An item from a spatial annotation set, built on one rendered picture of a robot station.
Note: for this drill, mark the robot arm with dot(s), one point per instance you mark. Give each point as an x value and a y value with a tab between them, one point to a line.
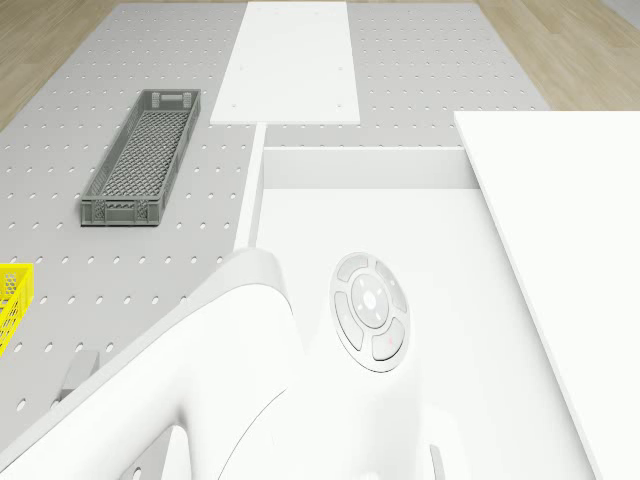
210	380

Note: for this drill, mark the white drawer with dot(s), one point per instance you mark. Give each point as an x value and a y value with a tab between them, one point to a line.
360	167

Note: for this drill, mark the white board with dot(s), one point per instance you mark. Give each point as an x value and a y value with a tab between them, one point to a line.
290	65

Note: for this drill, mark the dark grey basket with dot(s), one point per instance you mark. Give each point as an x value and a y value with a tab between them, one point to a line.
120	212

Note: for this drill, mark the white cabinet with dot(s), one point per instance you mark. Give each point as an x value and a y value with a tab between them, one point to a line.
570	225

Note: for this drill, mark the grey cube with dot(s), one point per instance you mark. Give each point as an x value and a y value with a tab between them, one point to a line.
80	372

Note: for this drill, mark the yellow basket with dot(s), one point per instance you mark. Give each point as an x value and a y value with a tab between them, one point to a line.
12	295

